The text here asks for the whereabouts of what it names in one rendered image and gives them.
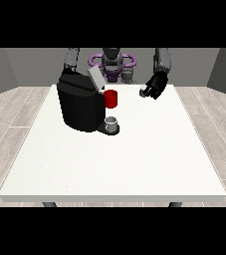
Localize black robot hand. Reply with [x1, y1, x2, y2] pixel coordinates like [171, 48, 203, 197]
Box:
[140, 71, 169, 101]

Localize small grey coffee pod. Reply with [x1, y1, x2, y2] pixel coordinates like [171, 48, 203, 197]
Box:
[138, 85, 148, 99]

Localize red pod holder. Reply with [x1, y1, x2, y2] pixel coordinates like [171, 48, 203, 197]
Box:
[104, 89, 118, 110]

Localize pale grey machine lid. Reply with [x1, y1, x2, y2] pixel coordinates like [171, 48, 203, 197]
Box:
[87, 65, 107, 91]

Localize black coffee machine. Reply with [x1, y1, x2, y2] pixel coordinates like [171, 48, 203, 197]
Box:
[56, 68, 121, 136]

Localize grey robot trunk purple rings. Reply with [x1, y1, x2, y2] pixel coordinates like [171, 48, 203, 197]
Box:
[88, 48, 137, 85]

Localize small grey cup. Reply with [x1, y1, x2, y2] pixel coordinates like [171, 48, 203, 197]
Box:
[105, 116, 118, 132]

